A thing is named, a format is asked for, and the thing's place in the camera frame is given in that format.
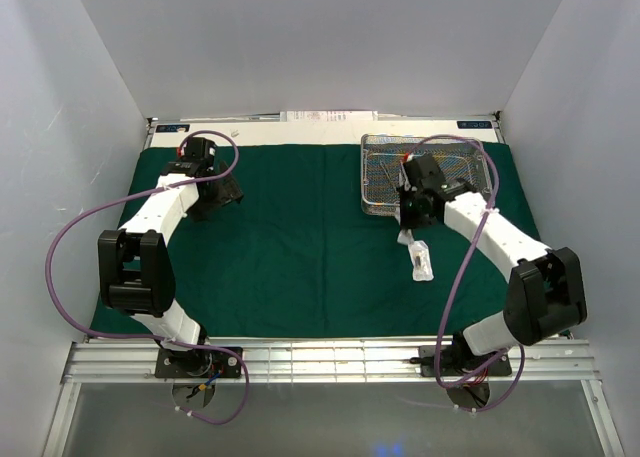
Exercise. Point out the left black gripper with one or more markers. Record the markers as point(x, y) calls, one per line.
point(228, 191)

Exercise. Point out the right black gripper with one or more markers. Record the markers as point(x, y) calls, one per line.
point(406, 221)

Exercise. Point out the plastic packet printed label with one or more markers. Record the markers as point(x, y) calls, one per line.
point(405, 237)

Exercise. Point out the metal mesh instrument tray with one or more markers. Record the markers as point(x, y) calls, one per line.
point(381, 157)

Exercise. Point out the plastic packet black yellow part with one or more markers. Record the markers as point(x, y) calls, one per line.
point(422, 270)

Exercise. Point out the green surgical cloth wrap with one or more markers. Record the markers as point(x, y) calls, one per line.
point(299, 258)

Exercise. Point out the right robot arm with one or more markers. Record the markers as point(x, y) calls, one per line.
point(545, 290)

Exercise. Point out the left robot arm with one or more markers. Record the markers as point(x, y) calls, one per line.
point(136, 275)

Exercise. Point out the right blue label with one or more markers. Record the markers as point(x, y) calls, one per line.
point(474, 124)

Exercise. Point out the blue label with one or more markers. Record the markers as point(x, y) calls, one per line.
point(172, 128)
point(474, 124)

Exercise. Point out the left blue label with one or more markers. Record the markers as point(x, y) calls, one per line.
point(172, 128)

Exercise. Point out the white paper sheet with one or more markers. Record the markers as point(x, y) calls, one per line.
point(327, 116)

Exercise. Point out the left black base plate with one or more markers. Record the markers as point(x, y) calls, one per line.
point(174, 364)

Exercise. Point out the aluminium front rail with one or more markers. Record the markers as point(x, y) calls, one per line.
point(275, 361)

